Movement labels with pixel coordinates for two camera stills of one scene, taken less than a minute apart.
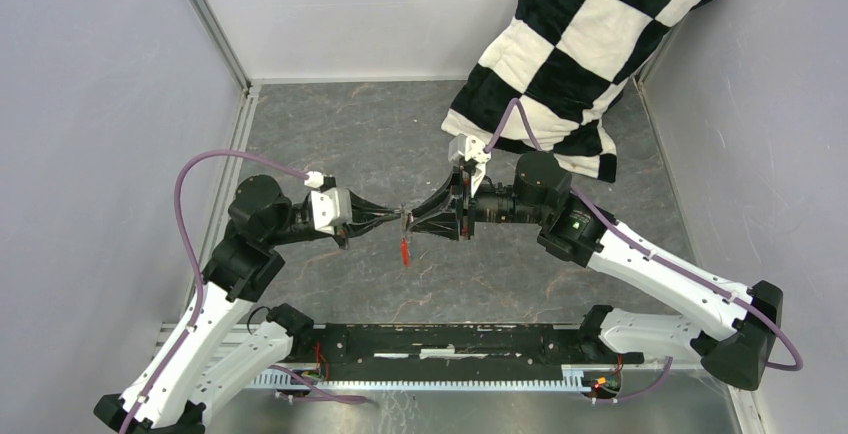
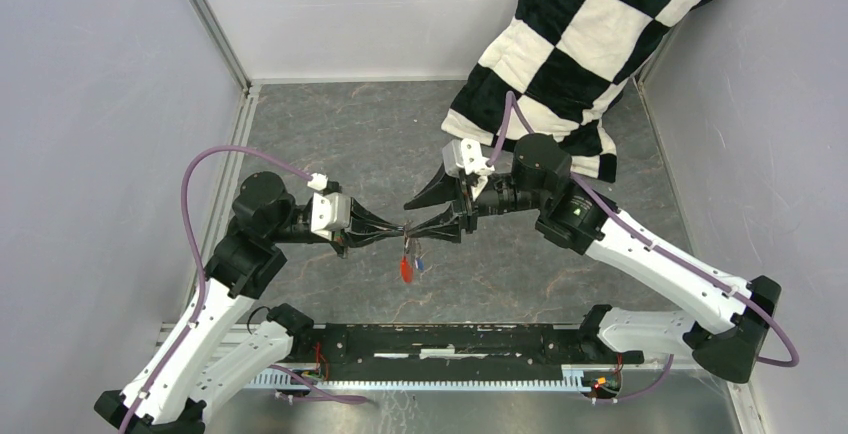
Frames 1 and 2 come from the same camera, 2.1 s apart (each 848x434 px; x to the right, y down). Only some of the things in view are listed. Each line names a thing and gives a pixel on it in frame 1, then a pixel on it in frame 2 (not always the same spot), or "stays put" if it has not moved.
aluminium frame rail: [210, 19] stays put
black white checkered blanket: [551, 71] stays put
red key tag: [405, 253] to [406, 270]
